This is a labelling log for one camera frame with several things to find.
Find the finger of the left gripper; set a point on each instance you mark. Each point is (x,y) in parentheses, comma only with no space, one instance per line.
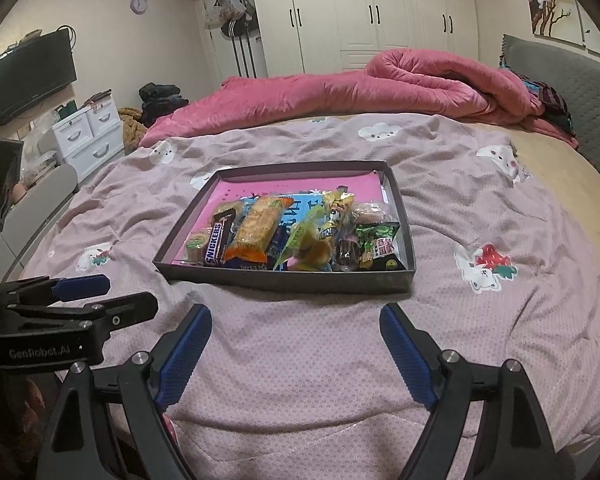
(106,316)
(46,290)

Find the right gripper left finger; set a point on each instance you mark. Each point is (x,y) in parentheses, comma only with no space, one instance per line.
(80,442)

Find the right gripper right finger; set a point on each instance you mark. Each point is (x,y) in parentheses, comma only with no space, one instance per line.
(513,440)

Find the round green label biscuit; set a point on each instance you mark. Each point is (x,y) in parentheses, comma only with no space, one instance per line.
(196,244)

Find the Snickers chocolate bar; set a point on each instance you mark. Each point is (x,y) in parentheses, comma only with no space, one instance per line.
(219,239)

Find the orange clear cracker packet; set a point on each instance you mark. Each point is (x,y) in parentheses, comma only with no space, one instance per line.
(257,229)

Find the blue cookie snack packet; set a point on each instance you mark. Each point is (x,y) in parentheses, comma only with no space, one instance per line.
(277,244)

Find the green milk candy packet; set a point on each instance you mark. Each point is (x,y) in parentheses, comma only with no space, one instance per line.
(303,245)

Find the black green snack packet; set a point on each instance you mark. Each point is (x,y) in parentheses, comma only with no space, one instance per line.
(377,249)

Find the yellow snack packet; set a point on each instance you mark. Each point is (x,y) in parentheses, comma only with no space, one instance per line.
(337,204)

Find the clear pastry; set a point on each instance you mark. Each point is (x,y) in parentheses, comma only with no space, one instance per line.
(369,212)

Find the white drawer cabinet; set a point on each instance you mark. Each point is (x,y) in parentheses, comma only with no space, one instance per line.
(90,137)

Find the pink patterned bedsheet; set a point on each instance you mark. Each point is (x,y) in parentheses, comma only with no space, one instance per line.
(303,386)

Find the dark clothes pile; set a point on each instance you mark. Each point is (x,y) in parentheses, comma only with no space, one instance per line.
(159,100)

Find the white wardrobe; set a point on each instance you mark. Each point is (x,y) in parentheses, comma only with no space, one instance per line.
(328,36)

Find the grey padded headboard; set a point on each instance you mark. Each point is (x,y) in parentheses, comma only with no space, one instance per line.
(575,77)

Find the red pink quilt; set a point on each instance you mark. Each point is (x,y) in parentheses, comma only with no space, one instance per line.
(394,81)

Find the black wall television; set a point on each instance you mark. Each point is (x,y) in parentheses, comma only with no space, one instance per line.
(34,70)

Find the round wall clock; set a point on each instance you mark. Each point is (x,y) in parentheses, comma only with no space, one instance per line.
(138,7)

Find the tree wall painting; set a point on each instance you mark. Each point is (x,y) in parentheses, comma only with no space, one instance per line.
(556,19)

